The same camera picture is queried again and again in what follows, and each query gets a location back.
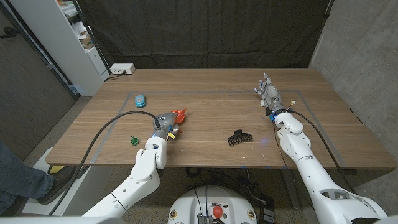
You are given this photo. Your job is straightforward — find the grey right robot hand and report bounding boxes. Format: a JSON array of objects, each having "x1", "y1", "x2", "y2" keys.
[{"x1": 254, "y1": 73, "x2": 285, "y2": 114}]

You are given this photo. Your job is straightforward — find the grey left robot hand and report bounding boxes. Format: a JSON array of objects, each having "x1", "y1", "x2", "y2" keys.
[{"x1": 152, "y1": 111, "x2": 182, "y2": 136}]

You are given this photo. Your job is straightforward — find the red hair clip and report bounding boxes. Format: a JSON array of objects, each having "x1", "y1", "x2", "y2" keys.
[{"x1": 170, "y1": 107, "x2": 188, "y2": 126}]

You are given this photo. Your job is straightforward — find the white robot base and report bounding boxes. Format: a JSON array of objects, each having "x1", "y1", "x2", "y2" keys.
[{"x1": 167, "y1": 185, "x2": 258, "y2": 224}]

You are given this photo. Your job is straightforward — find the black hair clip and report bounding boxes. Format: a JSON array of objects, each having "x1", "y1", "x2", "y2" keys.
[{"x1": 227, "y1": 129, "x2": 254, "y2": 147}]

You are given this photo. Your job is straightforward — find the teal oval brush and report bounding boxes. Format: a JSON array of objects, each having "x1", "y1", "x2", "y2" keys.
[{"x1": 134, "y1": 94, "x2": 147, "y2": 109}]

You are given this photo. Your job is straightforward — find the white power strip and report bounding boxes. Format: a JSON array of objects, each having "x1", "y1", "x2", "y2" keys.
[{"x1": 109, "y1": 63, "x2": 136, "y2": 75}]

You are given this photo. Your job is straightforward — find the grey table leg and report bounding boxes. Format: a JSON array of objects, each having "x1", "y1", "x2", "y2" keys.
[{"x1": 281, "y1": 169, "x2": 301, "y2": 211}]

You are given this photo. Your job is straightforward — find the black backdrop curtain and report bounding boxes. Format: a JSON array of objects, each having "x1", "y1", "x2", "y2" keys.
[{"x1": 76, "y1": 0, "x2": 332, "y2": 70}]

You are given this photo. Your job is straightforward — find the white floor board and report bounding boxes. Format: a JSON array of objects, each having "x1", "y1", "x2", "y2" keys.
[{"x1": 21, "y1": 146, "x2": 116, "y2": 217}]

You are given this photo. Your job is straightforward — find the black backdrop stand pole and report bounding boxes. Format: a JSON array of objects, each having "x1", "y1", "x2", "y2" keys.
[
  {"x1": 72, "y1": 0, "x2": 112, "y2": 75},
  {"x1": 322, "y1": 0, "x2": 336, "y2": 19}
]

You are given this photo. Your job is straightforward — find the cardboard box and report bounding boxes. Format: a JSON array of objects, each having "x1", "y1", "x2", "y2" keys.
[{"x1": 79, "y1": 34, "x2": 94, "y2": 49}]

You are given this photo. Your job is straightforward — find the black floor power brick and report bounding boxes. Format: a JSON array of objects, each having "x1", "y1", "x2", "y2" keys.
[{"x1": 259, "y1": 198, "x2": 276, "y2": 224}]

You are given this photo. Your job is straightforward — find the dark brown shoe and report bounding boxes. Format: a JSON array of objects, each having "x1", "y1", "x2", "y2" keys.
[{"x1": 37, "y1": 165, "x2": 78, "y2": 205}]

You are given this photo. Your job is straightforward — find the white shelf cabinet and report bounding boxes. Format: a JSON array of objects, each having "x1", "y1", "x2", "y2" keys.
[{"x1": 9, "y1": 0, "x2": 110, "y2": 97}]

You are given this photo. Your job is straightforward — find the person leg in jeans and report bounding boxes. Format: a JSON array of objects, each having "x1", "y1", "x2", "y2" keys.
[{"x1": 0, "y1": 142, "x2": 55, "y2": 215}]

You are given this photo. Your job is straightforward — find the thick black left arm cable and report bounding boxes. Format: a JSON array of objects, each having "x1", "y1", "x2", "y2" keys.
[{"x1": 48, "y1": 110, "x2": 161, "y2": 216}]

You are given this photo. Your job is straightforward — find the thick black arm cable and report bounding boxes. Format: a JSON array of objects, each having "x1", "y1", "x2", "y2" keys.
[
  {"x1": 287, "y1": 108, "x2": 358, "y2": 195},
  {"x1": 48, "y1": 110, "x2": 161, "y2": 216}
]

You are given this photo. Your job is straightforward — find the thin braided arm cable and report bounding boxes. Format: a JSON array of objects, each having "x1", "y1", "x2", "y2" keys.
[{"x1": 271, "y1": 119, "x2": 290, "y2": 170}]

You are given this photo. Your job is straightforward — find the black power strip cord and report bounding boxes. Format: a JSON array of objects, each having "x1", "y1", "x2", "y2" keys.
[{"x1": 104, "y1": 70, "x2": 127, "y2": 82}]

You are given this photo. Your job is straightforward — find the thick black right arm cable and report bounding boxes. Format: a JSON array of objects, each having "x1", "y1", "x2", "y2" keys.
[{"x1": 287, "y1": 108, "x2": 358, "y2": 195}]

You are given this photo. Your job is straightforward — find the black door handle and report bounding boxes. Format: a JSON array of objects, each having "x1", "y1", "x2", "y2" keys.
[{"x1": 0, "y1": 26, "x2": 19, "y2": 40}]

